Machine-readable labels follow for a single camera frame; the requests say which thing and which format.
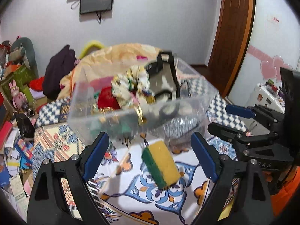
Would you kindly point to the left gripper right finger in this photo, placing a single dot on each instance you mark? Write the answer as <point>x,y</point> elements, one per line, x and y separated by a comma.
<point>207,156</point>

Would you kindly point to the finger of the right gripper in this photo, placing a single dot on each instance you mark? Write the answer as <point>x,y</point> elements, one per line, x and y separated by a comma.
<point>240,111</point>
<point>227,134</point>

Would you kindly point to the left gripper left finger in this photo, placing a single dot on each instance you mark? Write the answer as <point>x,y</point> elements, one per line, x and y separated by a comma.
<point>92,156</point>

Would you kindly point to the green knitted sock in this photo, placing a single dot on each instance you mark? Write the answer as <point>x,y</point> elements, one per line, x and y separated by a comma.
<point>112,128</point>

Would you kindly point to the bagged silver scouring pad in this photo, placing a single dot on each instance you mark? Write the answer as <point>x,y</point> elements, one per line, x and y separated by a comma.
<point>178,130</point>

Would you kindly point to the yellow green sponge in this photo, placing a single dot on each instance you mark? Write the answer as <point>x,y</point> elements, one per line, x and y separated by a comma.
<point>160,164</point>

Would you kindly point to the red velvet pouch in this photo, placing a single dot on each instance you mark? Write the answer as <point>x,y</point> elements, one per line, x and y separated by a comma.
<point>106,100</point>

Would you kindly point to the floral fabric scrunchie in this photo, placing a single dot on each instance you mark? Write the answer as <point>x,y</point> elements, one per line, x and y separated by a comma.
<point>132,88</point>

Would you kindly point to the black white tote bag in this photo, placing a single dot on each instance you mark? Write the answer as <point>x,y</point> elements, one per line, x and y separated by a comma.
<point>165,87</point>

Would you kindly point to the white appliance with stickers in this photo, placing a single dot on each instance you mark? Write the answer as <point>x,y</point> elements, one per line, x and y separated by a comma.
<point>264,95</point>

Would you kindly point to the orange right sleeve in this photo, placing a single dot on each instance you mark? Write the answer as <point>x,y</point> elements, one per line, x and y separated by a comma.
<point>290,184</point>

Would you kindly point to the patchwork patterned bedspread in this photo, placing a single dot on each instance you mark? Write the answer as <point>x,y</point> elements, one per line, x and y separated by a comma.
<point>122,187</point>

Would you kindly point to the colourful pencil case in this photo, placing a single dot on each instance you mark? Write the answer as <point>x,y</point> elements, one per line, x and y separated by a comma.
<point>25,148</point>

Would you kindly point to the black plastic bag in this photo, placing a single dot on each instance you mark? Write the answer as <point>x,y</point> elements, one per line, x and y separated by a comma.
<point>25,126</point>

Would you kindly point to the white wardrobe sliding door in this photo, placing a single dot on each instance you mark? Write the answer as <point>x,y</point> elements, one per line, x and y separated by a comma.
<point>274,43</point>

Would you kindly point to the brown wooden door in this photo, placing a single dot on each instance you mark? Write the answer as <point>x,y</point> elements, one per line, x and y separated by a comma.
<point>230,43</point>

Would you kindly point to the clear plastic storage box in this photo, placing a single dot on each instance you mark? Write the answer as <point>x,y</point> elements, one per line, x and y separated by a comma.
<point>196,94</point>

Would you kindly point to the red gift box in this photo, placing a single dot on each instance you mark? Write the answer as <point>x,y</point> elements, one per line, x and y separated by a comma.
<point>5,132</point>

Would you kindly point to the pink rabbit figurine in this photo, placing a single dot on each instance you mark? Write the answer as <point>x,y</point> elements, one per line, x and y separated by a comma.
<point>19,100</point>

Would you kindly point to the beige fleece blanket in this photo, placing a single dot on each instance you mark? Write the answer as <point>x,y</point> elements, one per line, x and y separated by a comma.
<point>107,62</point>

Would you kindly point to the dark purple jacket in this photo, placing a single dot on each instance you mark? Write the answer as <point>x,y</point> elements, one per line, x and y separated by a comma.
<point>59,66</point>

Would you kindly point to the green cardboard box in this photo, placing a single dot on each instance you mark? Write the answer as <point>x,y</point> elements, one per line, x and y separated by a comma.
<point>22,76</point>

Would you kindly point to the grey plush wolf toy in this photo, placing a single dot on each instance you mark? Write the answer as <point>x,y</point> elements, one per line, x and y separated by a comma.
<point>22,51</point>

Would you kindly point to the small wall monitor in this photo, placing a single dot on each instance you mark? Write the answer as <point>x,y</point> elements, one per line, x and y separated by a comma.
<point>94,6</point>

